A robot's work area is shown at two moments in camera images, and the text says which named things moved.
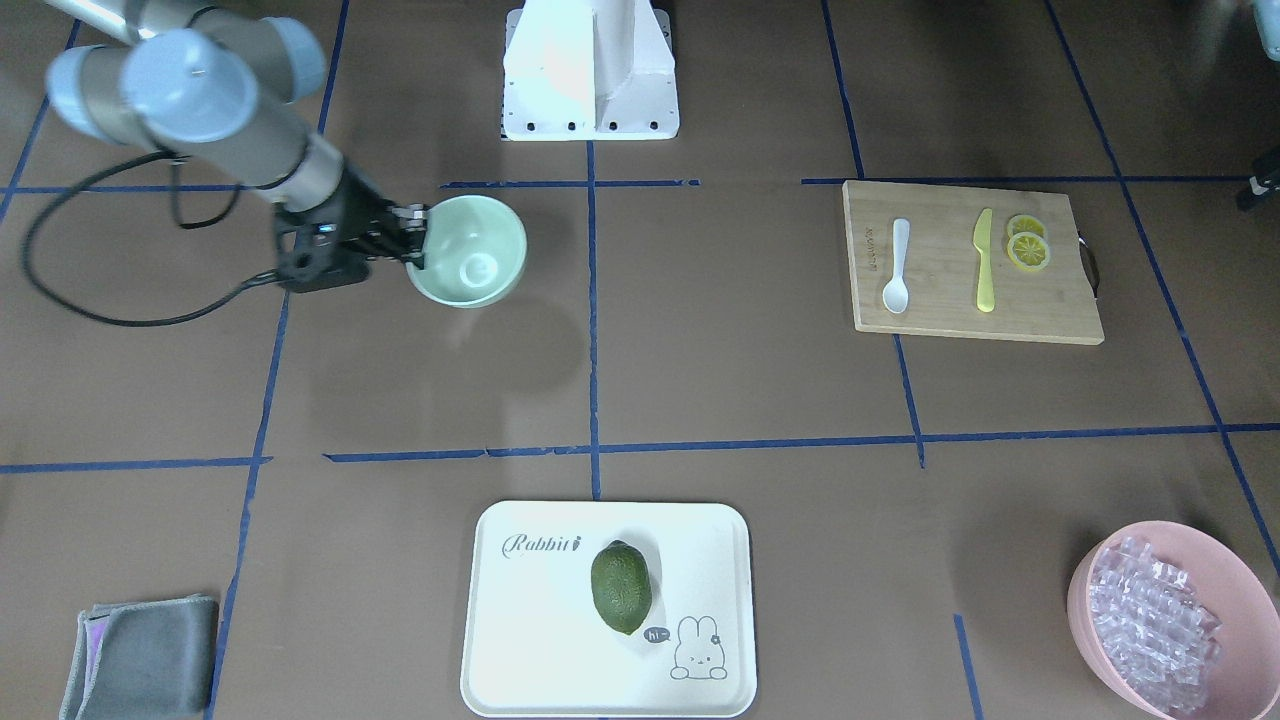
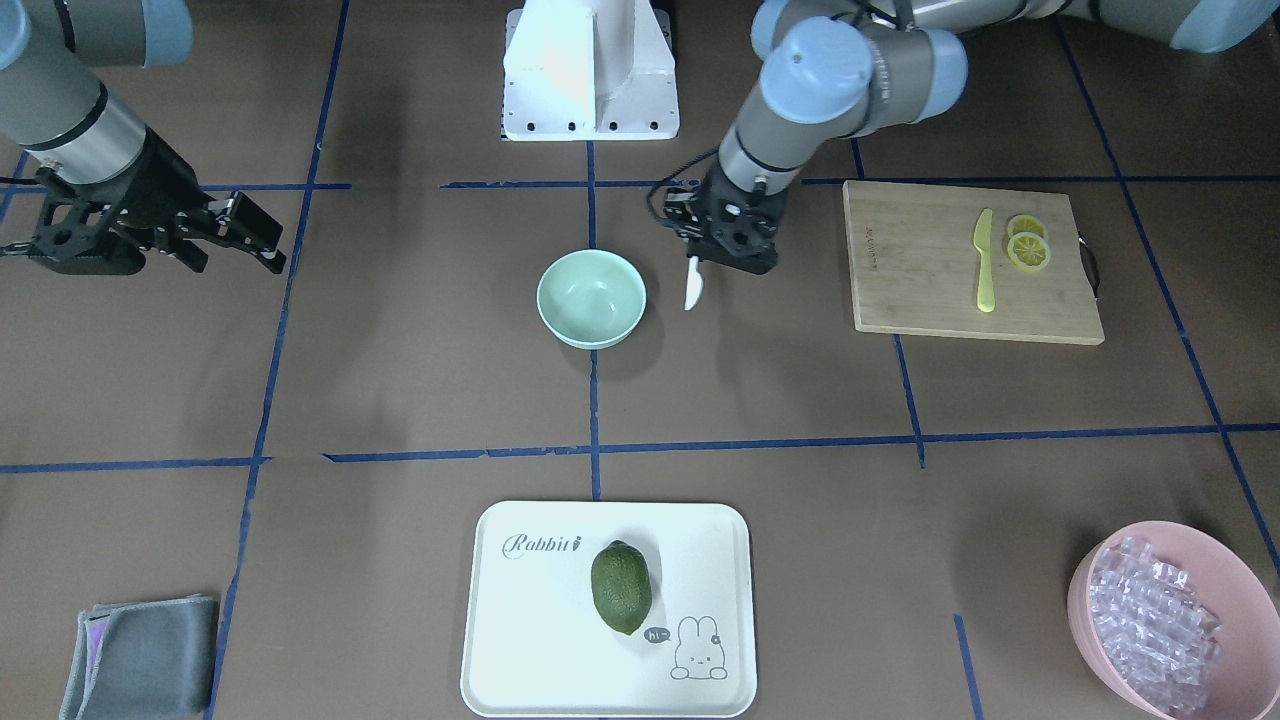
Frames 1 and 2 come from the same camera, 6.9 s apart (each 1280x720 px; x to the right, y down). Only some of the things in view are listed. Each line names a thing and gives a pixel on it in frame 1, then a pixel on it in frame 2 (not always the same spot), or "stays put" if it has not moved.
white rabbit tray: (610, 610) stays put
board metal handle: (1090, 261) stays put
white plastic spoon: (895, 293) -> (695, 284)
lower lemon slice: (1028, 250) stays put
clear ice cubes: (1155, 629) stays put
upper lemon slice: (1025, 223) stays put
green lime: (621, 586) stays put
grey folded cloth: (152, 659) stays put
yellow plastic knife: (982, 236) stays put
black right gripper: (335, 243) -> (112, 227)
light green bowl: (475, 250) -> (591, 299)
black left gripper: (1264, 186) -> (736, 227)
